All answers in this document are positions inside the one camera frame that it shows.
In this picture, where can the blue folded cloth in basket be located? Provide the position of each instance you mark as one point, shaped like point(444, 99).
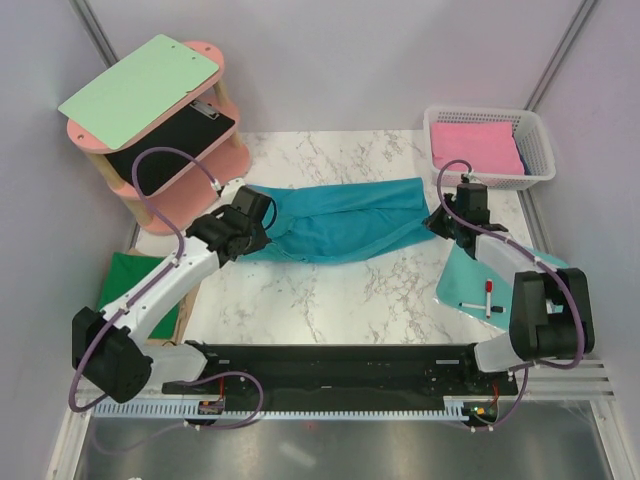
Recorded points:
point(522, 160)

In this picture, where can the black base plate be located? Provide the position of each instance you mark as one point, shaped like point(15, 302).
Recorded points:
point(343, 376)

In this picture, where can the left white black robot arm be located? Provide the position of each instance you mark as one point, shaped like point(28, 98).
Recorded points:
point(109, 346)

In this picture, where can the white plastic basket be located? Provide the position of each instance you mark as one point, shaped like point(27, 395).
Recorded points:
point(528, 130)

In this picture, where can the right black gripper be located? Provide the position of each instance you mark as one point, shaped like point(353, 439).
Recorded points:
point(434, 224)

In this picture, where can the white slotted cable duct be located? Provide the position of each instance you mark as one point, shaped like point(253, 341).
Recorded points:
point(280, 407)

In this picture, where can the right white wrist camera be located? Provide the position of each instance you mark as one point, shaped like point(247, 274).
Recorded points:
point(469, 177)

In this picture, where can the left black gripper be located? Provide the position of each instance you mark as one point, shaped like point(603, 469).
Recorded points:
point(260, 241)

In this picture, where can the teal t shirt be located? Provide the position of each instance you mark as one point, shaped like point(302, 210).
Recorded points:
point(337, 224)

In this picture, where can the black capped marker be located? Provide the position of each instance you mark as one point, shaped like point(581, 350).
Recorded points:
point(495, 308)

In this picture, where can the light green clipboard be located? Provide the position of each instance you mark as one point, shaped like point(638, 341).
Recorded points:
point(145, 87)

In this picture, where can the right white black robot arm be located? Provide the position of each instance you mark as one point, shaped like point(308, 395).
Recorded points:
point(550, 314)

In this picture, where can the aluminium rail frame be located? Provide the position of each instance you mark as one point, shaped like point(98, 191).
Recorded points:
point(561, 428)

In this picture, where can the red capped marker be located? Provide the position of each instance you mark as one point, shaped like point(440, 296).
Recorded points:
point(488, 298)

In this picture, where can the pink three-tier wooden shelf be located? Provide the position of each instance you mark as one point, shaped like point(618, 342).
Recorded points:
point(164, 178)

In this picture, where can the turquoise plastic board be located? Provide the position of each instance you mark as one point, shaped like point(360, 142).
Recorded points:
point(463, 280)

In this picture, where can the green t shirt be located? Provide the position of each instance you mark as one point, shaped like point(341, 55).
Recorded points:
point(125, 271)

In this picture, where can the pink folded t shirt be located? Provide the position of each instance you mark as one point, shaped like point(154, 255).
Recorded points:
point(488, 147)

